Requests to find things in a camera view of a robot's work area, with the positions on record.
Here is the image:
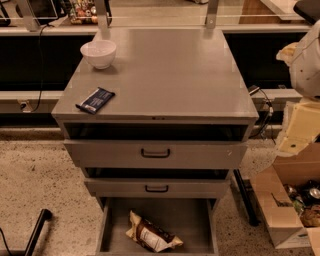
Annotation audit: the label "brown chip bag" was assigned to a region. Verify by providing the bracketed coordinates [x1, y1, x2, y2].
[126, 211, 183, 253]

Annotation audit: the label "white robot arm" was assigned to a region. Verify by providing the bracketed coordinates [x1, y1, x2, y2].
[276, 0, 320, 157]

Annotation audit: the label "grey drawer cabinet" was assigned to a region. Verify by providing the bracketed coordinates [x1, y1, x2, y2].
[51, 27, 260, 211]

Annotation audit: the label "grey top drawer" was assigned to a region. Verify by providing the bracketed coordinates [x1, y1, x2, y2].
[64, 140, 247, 169]

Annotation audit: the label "grey drawer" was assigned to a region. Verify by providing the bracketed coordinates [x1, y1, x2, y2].
[84, 178, 228, 199]
[95, 198, 219, 256]
[64, 140, 247, 169]

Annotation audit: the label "grey middle drawer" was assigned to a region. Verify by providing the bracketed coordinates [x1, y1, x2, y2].
[84, 178, 228, 199]

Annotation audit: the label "grey bottom drawer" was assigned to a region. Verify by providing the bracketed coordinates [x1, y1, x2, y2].
[95, 198, 219, 256]

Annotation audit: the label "dark blue snack bar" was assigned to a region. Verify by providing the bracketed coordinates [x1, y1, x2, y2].
[76, 87, 115, 115]

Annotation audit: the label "white bowl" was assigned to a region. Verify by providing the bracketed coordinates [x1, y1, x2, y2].
[80, 40, 117, 69]

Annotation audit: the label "black metal leg right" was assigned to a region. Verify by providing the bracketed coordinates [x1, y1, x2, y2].
[233, 169, 259, 227]

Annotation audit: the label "black metal leg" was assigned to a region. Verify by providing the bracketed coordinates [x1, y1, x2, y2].
[0, 208, 54, 256]
[233, 169, 259, 227]

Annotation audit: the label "basket of snacks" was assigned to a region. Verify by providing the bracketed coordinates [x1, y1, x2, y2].
[69, 0, 98, 25]

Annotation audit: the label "cardboard box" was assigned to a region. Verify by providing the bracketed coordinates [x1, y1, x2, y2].
[250, 143, 320, 256]

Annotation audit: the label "black metal leg left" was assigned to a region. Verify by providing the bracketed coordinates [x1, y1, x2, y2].
[0, 208, 54, 256]

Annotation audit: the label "black top drawer handle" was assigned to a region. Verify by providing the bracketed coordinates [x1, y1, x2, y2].
[140, 148, 171, 158]

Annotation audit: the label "black drawer handle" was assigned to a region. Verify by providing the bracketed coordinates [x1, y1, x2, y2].
[145, 185, 169, 193]
[140, 148, 171, 158]

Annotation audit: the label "black middle drawer handle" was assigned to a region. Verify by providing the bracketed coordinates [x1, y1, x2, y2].
[145, 185, 169, 193]

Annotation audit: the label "black cables at right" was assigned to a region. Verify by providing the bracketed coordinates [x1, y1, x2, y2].
[247, 85, 278, 145]

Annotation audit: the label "grey metal post right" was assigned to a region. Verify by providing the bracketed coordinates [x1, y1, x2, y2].
[205, 0, 219, 29]

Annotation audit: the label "grey metal post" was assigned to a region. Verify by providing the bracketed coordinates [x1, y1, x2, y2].
[205, 0, 219, 29]
[95, 0, 109, 30]

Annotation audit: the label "grey metal post left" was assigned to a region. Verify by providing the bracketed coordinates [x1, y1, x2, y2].
[95, 0, 109, 30]

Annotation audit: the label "black hanging cable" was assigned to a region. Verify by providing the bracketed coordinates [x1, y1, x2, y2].
[30, 23, 51, 113]

